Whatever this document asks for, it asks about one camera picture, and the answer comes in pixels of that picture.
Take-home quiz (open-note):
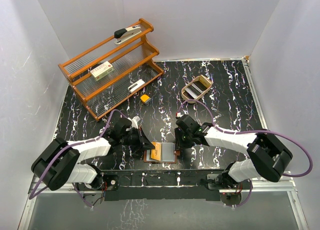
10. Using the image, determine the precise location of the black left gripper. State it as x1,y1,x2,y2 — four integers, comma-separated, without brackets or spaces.
120,126,155,152

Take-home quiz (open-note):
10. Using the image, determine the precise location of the yellow credit card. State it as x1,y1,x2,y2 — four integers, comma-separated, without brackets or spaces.
150,141,162,161

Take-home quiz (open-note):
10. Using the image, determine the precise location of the brown leather card holder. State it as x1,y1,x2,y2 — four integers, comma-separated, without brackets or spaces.
143,142,180,164

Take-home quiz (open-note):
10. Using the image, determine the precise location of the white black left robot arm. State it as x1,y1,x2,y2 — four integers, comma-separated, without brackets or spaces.
31,116,155,191

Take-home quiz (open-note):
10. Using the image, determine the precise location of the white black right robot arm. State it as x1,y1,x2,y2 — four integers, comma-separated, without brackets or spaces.
174,113,293,189

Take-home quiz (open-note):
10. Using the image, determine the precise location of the cream oval card tray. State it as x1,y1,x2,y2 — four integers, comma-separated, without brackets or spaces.
181,75,212,104

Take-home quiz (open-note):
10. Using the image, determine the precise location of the yellow grey eraser block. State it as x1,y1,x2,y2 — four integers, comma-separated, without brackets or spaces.
140,94,151,105

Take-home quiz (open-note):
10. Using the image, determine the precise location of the small white black device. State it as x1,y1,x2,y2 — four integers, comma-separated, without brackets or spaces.
127,79,145,93

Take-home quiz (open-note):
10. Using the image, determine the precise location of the orange wooden shelf rack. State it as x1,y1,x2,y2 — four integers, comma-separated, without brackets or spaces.
58,18,164,121

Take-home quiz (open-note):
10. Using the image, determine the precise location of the white staples box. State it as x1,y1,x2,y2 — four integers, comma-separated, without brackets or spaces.
90,61,114,81

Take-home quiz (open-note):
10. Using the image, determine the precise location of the black white stapler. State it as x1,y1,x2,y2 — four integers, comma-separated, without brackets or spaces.
114,25,142,45

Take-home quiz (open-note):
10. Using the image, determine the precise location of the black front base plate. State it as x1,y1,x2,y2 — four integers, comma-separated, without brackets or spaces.
103,169,222,202

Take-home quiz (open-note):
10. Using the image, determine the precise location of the aluminium frame rail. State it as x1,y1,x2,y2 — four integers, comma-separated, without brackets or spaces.
239,55,310,230

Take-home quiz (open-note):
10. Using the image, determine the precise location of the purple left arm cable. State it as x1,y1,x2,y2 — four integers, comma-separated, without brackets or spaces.
28,109,133,208

